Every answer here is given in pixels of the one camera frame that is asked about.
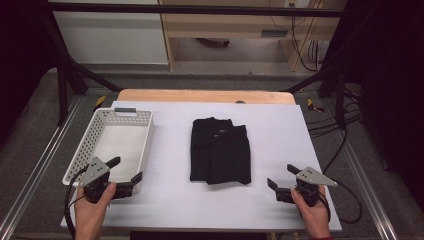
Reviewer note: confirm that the yellow and black tape piece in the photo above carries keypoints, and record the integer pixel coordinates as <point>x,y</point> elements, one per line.
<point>100,101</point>
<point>313,106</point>

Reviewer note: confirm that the white cabinet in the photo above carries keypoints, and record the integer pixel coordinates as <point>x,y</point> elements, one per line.
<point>113,36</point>

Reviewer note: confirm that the person's right hand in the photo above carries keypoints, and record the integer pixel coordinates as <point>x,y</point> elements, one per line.
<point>315,213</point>

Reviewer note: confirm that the black garment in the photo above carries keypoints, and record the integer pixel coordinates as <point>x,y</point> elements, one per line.
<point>220,153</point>

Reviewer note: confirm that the light wooden desk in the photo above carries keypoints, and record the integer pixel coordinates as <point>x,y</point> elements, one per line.
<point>230,23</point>

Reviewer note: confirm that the aluminium floor rail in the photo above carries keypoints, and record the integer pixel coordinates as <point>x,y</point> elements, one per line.
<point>43,156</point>
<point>366,186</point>

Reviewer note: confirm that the white perforated plastic basket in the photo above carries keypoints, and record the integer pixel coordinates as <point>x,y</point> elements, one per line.
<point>116,143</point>

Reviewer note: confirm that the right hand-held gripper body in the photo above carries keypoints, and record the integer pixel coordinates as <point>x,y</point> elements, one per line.
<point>311,190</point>

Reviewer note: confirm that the white foam board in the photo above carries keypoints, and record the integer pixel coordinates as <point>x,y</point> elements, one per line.
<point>173,200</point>

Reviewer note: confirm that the dark curtain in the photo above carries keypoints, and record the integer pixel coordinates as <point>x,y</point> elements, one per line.
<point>20,66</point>
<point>393,100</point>

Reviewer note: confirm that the grey power strip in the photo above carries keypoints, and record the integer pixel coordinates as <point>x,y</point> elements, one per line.
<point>274,33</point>

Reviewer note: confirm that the person's left hand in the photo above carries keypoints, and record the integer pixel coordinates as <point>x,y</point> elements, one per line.
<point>90,211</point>

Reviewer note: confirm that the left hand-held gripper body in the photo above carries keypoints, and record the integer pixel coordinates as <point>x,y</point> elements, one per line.
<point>95,171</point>

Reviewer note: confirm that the black metal frame stand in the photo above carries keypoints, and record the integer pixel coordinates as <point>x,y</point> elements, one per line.
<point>63,86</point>
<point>338,90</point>

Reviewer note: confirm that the wooden board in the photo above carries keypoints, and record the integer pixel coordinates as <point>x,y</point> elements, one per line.
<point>200,96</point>

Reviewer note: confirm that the black metal frame bar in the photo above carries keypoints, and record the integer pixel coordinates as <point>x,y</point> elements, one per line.
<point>200,9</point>

